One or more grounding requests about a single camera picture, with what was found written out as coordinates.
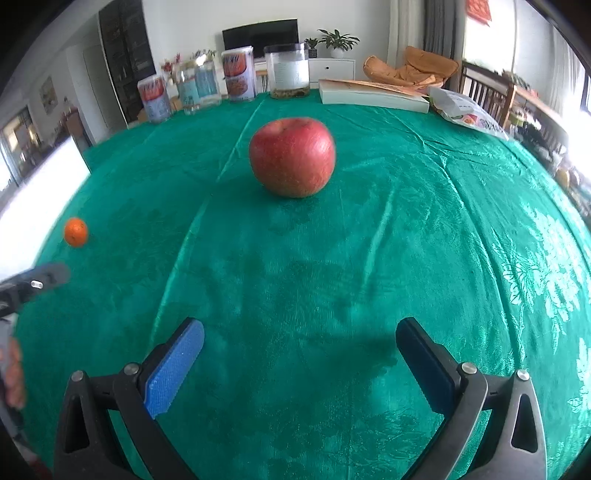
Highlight white covered standing air conditioner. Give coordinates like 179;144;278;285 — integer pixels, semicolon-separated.
388;0;424;81

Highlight white cardboard box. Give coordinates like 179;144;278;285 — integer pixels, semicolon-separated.
0;134;92;227

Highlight clear jar with black lid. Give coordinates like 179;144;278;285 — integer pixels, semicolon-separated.
264;43;310;100

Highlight wooden dining table and chairs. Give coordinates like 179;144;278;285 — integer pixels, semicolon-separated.
28;97;93;153

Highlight black television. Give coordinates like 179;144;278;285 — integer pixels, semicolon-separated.
222;18;299;51

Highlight white television cabinet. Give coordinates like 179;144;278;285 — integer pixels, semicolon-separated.
254;58;355;90

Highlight flat white and orange box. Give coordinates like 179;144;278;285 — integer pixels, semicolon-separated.
318;78;431;114

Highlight orange lounge chair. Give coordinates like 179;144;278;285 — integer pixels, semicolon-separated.
362;45;460;90

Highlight dark glass display cabinet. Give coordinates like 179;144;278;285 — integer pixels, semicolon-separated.
98;0;155;127

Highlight grey curtain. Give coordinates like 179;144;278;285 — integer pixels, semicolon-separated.
422;0;465;61

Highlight white plastic bag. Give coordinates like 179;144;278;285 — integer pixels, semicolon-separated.
427;85;509;140

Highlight clear jar with blue label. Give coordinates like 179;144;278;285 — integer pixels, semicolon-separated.
175;62;221;115

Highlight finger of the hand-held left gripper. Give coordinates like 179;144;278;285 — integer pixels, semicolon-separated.
0;263;71;319

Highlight person's left hand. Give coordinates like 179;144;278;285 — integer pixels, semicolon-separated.
0;342;25;409

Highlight red apple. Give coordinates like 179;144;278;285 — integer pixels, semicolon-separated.
249;117;336;198

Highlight green tablecloth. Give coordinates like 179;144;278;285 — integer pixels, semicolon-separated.
9;90;591;480

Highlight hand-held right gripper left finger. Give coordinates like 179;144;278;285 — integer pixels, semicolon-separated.
54;318;206;480

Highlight red label tin can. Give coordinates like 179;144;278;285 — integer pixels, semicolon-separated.
137;75;171;124
221;46;256;102

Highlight large green potted plant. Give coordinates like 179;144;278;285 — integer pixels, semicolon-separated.
318;28;360;59

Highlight framed wall picture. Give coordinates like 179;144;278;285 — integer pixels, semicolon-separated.
39;76;57;114

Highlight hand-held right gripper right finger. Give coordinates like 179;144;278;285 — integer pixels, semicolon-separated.
396;318;548;480

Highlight dark wooden bench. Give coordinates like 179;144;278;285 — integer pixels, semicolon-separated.
457;60;568;153

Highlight small orange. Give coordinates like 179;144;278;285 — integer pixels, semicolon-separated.
64;217;89;247

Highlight white sheer curtain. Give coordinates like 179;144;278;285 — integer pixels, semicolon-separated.
545;28;587;125

